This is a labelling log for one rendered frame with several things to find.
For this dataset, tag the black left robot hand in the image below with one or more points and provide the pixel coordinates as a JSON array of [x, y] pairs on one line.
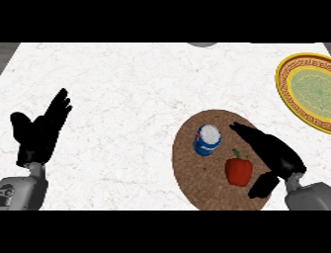
[[39, 131]]

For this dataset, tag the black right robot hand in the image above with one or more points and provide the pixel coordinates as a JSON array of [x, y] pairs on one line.
[[275, 151]]

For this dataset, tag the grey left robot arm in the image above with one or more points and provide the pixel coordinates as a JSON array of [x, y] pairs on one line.
[[20, 191]]

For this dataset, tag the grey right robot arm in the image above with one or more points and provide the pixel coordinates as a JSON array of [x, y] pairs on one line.
[[314, 194]]

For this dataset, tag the red bell pepper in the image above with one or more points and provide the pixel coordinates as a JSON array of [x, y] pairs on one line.
[[239, 170]]

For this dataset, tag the round brown cork placemat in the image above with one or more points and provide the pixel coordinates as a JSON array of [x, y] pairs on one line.
[[212, 178]]

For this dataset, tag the yellow patterned plate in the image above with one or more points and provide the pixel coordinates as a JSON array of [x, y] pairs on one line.
[[318, 94]]

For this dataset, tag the blue and white can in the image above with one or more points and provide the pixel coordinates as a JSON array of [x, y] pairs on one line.
[[207, 139]]

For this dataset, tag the grey rounded object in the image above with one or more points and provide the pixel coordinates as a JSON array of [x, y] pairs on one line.
[[202, 44]]

